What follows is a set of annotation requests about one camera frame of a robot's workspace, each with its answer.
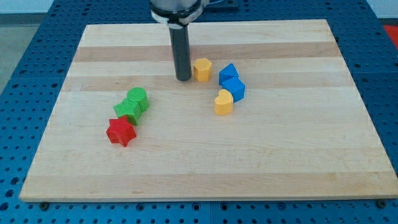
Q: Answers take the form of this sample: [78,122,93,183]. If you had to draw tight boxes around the green circle block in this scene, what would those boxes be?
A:
[127,87,149,112]

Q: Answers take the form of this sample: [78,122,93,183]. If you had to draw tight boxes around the yellow heart block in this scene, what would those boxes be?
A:
[214,89,234,116]

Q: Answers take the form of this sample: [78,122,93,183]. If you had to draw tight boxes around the blue cube block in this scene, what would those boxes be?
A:
[221,77,246,102]

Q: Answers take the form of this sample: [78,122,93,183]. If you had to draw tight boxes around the yellow hexagon block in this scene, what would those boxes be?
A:
[193,58,213,82]

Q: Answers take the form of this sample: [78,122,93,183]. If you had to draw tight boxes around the blue triangle block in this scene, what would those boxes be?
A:
[218,63,239,85]

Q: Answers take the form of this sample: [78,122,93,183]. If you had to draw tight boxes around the green star block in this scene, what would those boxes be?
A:
[113,98,142,126]

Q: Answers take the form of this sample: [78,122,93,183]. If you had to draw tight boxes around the wooden board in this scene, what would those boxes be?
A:
[20,19,397,202]

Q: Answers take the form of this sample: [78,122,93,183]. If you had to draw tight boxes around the red star block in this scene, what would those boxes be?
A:
[106,116,137,147]

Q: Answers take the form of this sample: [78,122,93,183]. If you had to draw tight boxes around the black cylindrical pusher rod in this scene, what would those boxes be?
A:
[169,25,192,82]

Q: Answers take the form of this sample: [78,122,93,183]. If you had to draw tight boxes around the blue perforated table plate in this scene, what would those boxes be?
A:
[1,0,397,223]

